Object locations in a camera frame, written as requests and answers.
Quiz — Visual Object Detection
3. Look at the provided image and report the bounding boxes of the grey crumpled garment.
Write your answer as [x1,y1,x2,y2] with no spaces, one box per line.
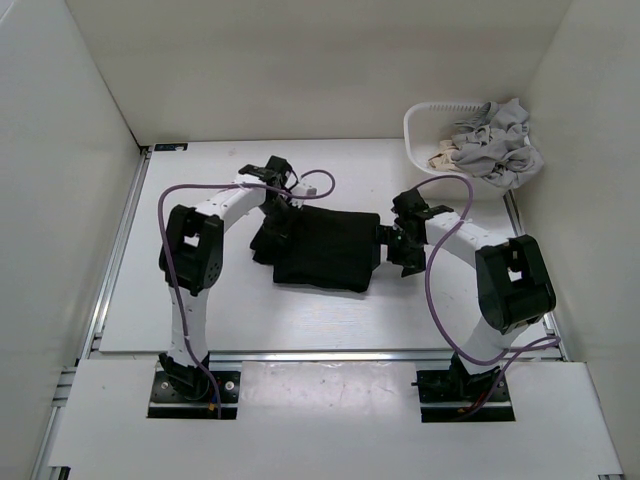
[451,98,544,190]

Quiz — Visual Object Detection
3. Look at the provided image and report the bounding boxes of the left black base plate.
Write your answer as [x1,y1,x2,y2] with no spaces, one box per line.
[147,369,241,420]

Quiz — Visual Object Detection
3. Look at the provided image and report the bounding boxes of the black trousers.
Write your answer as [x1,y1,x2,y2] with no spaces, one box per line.
[250,205,380,293]

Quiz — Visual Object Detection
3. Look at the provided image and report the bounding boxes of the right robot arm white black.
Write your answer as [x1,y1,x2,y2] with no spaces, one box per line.
[378,189,556,403]

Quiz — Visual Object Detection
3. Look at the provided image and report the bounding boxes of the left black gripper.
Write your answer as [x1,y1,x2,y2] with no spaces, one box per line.
[258,198,303,250]

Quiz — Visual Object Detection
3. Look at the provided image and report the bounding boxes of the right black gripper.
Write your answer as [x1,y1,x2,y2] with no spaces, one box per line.
[369,224,426,277]

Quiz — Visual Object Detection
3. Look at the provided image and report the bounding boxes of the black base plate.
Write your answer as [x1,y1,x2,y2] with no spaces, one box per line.
[147,369,241,420]
[412,370,516,424]

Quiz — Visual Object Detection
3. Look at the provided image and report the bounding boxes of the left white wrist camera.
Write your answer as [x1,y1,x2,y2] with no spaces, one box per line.
[290,182,317,201]

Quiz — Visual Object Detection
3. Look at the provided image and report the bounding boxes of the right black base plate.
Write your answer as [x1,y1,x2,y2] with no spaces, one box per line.
[412,370,516,424]

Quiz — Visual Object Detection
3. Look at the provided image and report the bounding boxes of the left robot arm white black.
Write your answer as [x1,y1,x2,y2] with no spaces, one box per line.
[157,156,317,409]

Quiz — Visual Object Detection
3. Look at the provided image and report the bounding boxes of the white plastic basket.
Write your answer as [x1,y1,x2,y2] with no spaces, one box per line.
[403,102,482,201]

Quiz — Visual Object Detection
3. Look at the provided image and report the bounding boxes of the beige crumpled garment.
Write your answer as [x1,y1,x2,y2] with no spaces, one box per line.
[427,140,460,172]

